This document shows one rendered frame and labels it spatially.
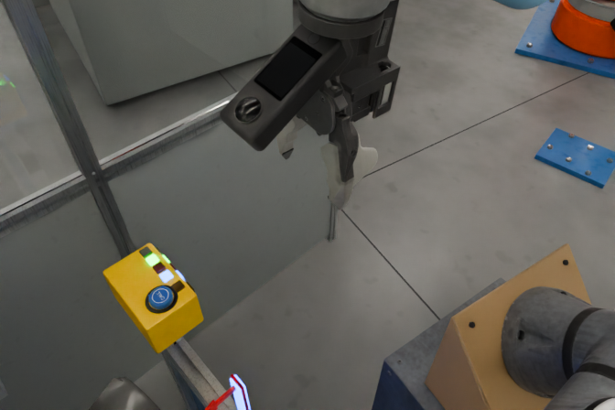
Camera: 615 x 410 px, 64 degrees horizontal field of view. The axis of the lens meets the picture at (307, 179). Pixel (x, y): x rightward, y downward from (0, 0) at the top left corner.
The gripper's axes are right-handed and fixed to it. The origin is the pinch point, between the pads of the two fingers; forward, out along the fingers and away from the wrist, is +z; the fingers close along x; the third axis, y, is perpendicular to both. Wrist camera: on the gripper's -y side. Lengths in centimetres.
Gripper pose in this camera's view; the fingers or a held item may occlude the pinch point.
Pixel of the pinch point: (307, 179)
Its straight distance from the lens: 53.6
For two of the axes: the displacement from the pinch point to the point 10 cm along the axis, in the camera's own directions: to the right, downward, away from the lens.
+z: -0.6, 6.8, 7.3
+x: -6.3, -5.9, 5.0
